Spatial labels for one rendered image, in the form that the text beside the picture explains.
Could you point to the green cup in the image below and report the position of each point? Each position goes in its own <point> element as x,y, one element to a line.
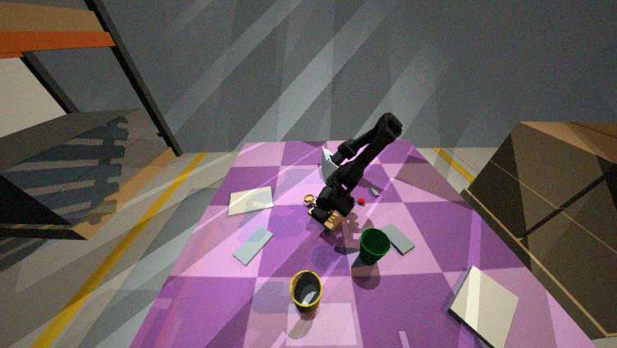
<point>374,244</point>

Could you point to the yellow open cylinder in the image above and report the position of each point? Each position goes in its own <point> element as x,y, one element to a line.
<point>306,290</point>

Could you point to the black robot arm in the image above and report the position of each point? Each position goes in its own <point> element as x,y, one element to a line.
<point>387,129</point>

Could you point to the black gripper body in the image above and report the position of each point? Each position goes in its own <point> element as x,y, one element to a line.
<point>322,215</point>

